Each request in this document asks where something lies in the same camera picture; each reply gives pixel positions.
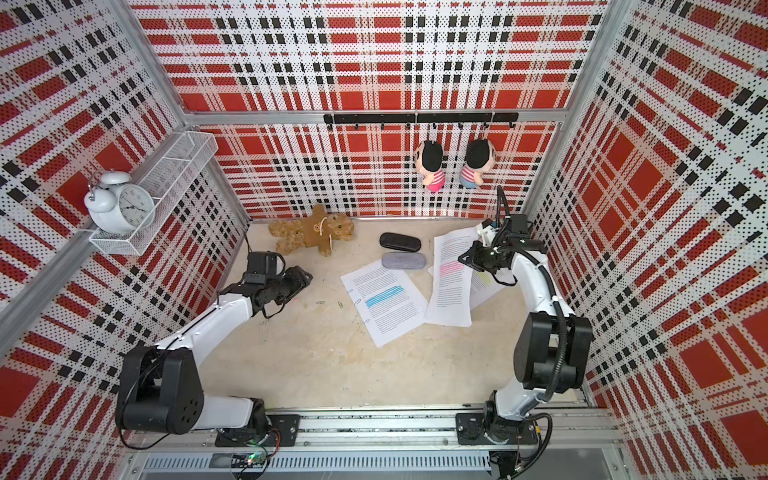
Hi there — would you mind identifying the yellow highlighted paper document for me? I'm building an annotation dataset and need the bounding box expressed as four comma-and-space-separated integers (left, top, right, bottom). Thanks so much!
427, 263, 517, 312

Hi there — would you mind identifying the pink highlighted paper document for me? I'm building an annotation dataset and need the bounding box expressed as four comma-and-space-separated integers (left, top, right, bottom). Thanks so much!
425, 227, 478, 327

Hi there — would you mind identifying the blue highlighted paper document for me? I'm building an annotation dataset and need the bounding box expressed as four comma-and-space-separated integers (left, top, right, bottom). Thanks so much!
340, 260, 428, 348

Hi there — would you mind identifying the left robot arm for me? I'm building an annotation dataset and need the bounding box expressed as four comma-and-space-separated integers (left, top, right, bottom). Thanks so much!
115, 251, 313, 442

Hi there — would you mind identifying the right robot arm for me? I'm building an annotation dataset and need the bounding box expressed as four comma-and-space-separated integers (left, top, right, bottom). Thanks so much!
458, 188, 594, 424

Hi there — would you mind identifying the brown teddy bear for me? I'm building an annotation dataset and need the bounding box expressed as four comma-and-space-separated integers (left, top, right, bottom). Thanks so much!
268, 204, 354, 257

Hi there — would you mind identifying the grey glasses case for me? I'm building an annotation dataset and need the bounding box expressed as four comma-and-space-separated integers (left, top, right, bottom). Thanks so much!
381, 251, 426, 270

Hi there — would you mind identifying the black glasses case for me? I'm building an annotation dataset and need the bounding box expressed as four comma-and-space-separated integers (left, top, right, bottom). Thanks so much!
379, 232, 422, 253

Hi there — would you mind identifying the blue striped plush doll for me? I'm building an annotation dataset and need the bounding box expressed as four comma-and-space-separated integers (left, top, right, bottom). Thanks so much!
459, 139, 496, 190

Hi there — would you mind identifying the pink striped plush doll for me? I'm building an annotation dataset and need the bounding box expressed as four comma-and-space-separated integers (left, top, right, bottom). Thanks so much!
415, 140, 445, 193

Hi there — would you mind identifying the white alarm clock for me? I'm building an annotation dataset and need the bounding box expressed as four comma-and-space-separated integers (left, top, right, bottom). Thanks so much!
84, 170, 156, 235

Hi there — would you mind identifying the black wall hook rail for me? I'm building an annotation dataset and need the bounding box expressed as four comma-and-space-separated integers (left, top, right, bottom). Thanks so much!
323, 112, 520, 128

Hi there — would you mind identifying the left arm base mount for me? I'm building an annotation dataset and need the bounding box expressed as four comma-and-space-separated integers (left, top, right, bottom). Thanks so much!
215, 414, 301, 448

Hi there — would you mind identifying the white wire shelf basket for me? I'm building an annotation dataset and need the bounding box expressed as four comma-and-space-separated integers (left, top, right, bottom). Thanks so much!
89, 131, 218, 256

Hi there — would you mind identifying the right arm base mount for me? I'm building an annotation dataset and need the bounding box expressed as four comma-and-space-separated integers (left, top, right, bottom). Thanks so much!
455, 412, 539, 446

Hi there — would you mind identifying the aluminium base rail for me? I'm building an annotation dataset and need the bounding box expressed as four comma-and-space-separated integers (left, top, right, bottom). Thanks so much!
119, 403, 634, 479

